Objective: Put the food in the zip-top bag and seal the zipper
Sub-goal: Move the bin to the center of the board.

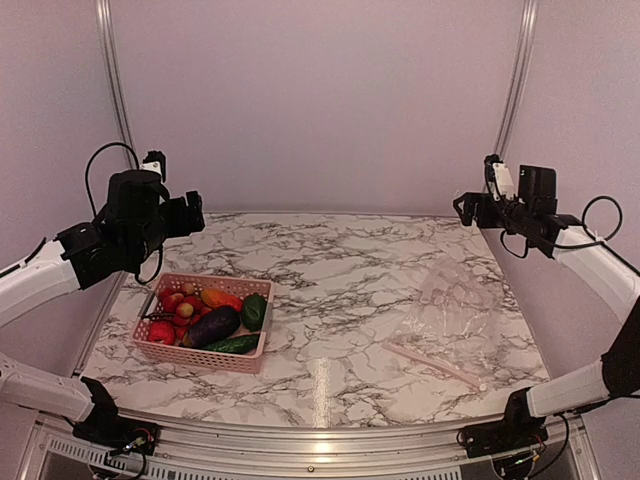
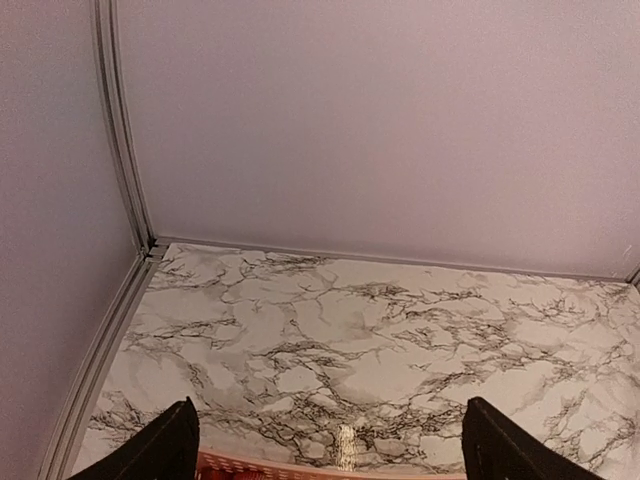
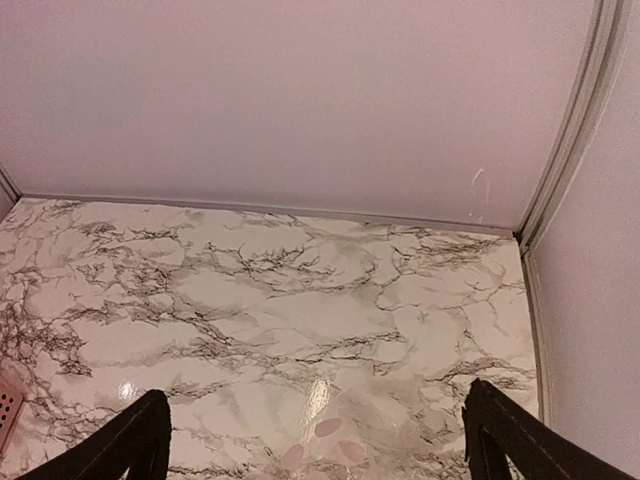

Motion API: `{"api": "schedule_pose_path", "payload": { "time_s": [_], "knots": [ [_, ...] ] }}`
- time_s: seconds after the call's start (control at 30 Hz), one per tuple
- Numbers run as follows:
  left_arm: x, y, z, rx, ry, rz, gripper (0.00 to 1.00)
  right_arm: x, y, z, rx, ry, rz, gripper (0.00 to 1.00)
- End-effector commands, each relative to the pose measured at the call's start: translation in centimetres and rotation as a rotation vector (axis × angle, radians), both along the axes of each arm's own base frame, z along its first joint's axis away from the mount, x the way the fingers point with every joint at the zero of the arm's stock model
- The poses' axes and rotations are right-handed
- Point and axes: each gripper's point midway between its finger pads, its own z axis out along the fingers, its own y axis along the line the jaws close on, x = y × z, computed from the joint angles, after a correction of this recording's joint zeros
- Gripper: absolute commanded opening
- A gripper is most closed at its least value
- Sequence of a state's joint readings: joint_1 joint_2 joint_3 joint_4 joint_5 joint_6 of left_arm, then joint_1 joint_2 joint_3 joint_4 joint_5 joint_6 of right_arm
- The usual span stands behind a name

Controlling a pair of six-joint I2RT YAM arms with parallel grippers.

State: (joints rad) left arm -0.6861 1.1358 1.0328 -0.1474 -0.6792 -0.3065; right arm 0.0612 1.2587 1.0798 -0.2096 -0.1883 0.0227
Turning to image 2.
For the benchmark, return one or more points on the aluminium frame post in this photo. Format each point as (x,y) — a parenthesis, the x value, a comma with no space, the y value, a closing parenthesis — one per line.
(634,277)
(107,53)

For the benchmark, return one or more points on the left rear aluminium frame post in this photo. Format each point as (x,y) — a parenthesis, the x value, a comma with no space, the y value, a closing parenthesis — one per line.
(107,53)

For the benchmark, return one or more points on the left aluminium table rail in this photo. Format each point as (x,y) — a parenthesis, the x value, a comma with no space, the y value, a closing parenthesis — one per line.
(69,430)

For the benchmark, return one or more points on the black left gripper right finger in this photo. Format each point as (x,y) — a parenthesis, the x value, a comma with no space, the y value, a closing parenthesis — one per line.
(494,447)

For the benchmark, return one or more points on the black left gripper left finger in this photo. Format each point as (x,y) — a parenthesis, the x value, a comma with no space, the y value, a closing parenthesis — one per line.
(166,448)

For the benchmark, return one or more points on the right rear aluminium frame post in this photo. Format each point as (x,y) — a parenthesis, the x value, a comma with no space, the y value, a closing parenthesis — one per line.
(634,277)

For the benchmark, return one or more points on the aluminium table rail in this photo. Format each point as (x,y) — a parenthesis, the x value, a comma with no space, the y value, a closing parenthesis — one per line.
(166,241)
(69,430)

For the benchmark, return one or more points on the rear aluminium table rail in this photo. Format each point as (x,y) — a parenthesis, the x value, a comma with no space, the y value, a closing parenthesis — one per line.
(166,241)

